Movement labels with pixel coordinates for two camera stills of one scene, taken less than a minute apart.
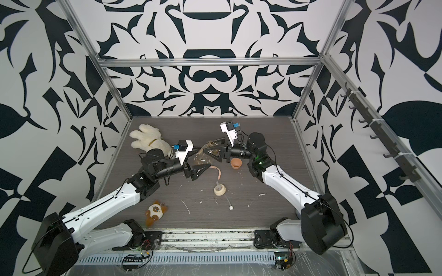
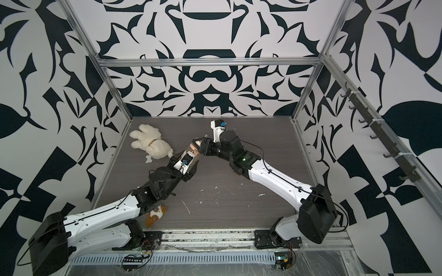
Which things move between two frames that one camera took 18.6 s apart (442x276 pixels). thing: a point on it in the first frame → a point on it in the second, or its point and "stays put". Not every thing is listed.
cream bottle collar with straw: [220, 190] → [199, 142]
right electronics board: [283, 260] stays put
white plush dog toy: [149, 137] stays put
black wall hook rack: [396, 153] stays put
